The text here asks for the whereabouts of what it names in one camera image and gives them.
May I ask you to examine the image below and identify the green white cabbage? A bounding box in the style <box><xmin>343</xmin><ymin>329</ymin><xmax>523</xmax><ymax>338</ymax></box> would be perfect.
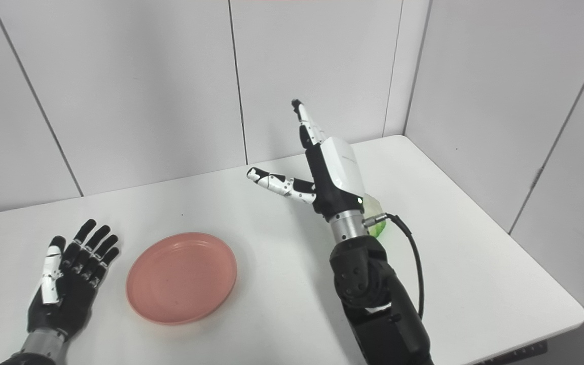
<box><xmin>363</xmin><ymin>194</ymin><xmax>388</xmax><ymax>239</ymax></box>

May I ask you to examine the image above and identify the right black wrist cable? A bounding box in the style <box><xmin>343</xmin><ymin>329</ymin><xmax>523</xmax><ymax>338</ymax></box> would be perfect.
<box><xmin>363</xmin><ymin>214</ymin><xmax>425</xmax><ymax>321</ymax></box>

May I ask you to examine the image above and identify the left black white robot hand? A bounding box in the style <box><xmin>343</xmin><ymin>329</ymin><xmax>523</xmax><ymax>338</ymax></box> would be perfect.
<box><xmin>26</xmin><ymin>219</ymin><xmax>121</xmax><ymax>340</ymax></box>

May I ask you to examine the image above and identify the pink round plate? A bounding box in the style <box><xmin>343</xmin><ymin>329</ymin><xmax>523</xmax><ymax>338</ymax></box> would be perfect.
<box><xmin>126</xmin><ymin>232</ymin><xmax>238</xmax><ymax>325</ymax></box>

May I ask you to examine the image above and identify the black under-table bracket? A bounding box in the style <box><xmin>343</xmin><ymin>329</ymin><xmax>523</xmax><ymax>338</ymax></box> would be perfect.
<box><xmin>474</xmin><ymin>341</ymin><xmax>548</xmax><ymax>365</ymax></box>

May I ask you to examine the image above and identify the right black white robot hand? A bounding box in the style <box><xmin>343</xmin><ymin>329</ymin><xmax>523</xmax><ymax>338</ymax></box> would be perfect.
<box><xmin>246</xmin><ymin>99</ymin><xmax>367</xmax><ymax>223</ymax></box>

